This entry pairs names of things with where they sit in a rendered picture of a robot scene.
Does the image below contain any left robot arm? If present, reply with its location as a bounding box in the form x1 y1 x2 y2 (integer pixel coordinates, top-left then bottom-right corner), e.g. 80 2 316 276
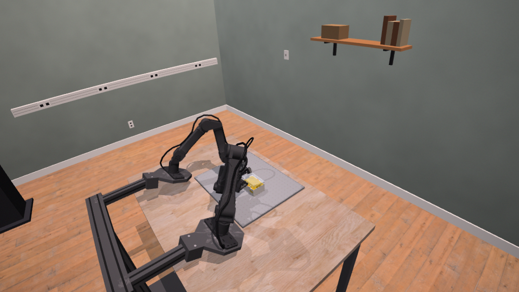
163 118 226 180

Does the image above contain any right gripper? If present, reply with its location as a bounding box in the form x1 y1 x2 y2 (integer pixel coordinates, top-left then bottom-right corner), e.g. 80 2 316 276
235 177 248 193

